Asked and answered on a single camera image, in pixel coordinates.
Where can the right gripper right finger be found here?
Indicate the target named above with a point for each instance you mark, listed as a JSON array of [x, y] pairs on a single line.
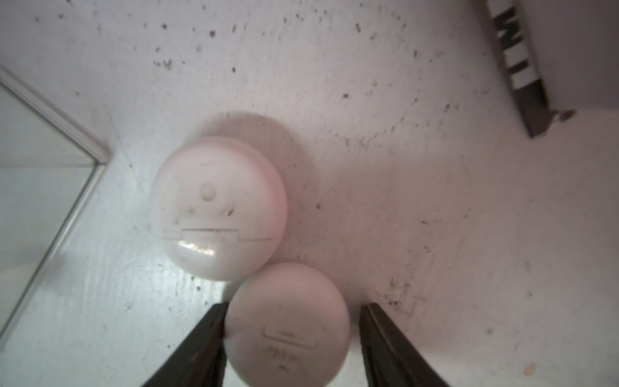
[[390, 359]]

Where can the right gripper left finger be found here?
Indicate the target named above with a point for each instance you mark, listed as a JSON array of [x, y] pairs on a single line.
[[200, 360]]

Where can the clear bottom plastic drawer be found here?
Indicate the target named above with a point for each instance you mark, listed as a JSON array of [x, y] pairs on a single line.
[[49, 167]]

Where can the folded newspaper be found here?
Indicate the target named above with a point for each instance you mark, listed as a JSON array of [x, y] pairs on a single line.
[[558, 57]]

